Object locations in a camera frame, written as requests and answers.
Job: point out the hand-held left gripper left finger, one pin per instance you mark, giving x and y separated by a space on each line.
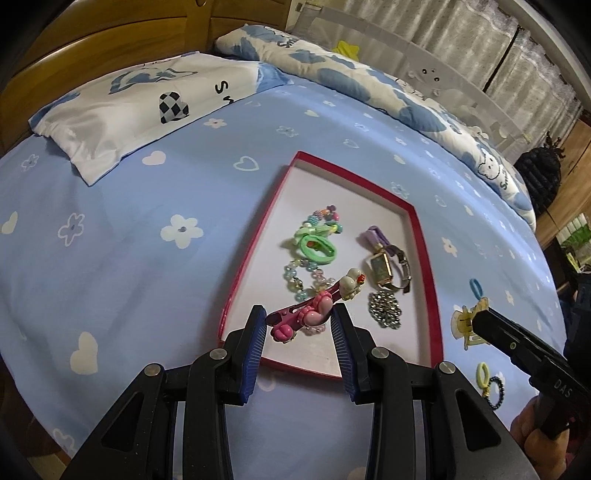
254 350

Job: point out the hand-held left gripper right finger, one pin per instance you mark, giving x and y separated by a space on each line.
344 355

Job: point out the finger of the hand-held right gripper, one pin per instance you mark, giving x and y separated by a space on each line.
503 339

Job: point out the yellow claw hair clip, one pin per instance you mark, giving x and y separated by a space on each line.
464 323

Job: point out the pink cartoon hair clip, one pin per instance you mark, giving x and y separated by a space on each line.
318 314

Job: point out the square face wristwatch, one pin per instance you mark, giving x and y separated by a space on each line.
381 270

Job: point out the red shallow box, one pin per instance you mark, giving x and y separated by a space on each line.
323 194

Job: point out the person's right hand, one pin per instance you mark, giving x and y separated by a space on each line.
531 438

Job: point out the stack of green white boxes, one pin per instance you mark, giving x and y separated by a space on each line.
575 240

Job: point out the black padded jacket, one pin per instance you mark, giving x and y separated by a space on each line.
538 180

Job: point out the blue floral bedsheet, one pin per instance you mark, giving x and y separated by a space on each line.
115 258

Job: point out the wooden wardrobe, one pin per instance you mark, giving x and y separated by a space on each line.
572 152

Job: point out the dark coat rack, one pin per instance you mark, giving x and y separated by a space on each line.
554 145

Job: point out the grey patterned curtain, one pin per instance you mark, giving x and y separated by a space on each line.
438 23
535 78

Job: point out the blue white cartoon duvet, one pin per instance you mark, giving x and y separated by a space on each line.
369 78

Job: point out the white printed pillow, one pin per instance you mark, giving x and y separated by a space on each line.
115 106

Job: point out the yellow star toy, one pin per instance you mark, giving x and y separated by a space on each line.
347 49

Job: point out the wooden headboard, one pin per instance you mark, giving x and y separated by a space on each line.
92 32

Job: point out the grey bed guard rail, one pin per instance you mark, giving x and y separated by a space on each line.
415 60

